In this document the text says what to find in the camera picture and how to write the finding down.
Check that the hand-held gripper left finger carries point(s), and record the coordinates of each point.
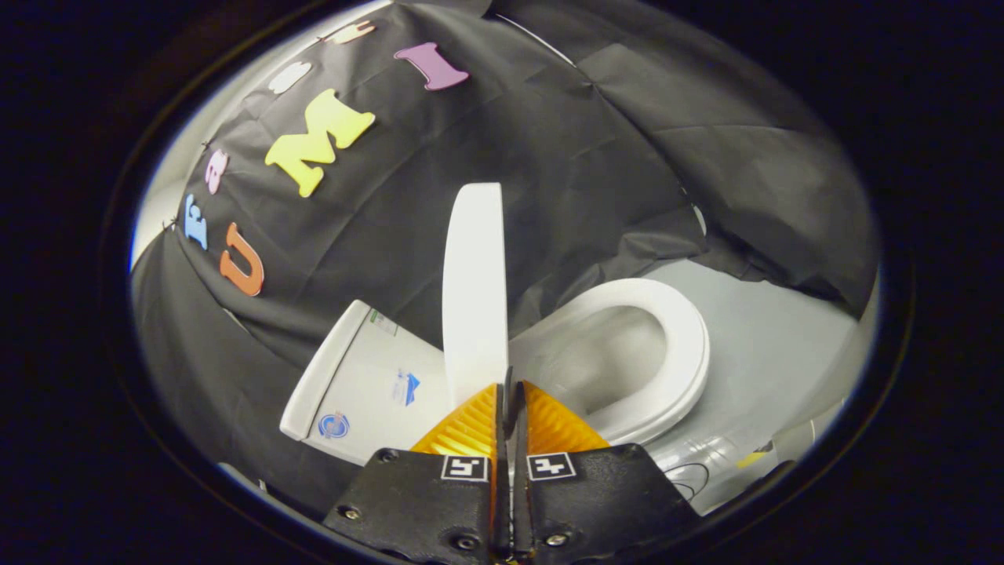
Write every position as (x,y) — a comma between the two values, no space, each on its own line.
(439,502)

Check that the black backdrop cloth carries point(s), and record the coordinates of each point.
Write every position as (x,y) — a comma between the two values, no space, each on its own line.
(549,157)

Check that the white toilet lid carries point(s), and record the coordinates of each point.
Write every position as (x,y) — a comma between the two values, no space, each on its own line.
(474,298)

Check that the white toilet seat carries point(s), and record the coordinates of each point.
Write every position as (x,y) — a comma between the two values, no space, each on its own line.
(692,353)

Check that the white ceramic toilet body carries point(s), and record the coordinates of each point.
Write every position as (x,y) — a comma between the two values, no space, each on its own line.
(369,377)

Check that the yellow black floor sticker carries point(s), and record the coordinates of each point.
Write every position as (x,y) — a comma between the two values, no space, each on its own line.
(754,459)

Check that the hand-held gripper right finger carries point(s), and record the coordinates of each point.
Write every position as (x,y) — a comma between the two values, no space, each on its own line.
(596,494)

